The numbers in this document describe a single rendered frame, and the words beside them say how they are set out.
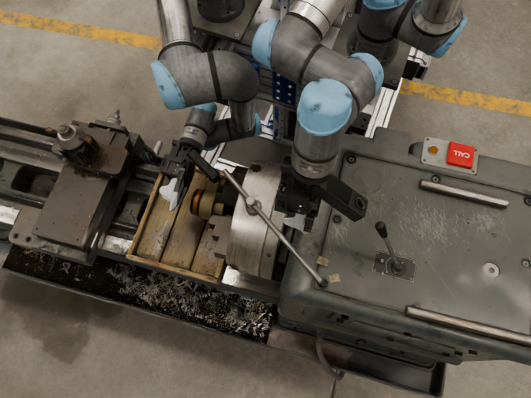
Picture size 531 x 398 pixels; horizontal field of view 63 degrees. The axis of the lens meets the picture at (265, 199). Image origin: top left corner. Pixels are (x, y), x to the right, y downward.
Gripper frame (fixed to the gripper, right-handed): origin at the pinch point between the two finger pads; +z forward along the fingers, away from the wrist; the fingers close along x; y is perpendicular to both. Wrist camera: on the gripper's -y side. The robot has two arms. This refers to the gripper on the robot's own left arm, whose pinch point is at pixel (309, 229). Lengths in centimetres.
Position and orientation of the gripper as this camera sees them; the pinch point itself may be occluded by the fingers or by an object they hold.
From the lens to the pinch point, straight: 90.5
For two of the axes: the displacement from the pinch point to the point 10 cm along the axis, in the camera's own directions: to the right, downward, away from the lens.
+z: -0.5, 5.9, 8.1
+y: -9.6, -2.4, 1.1
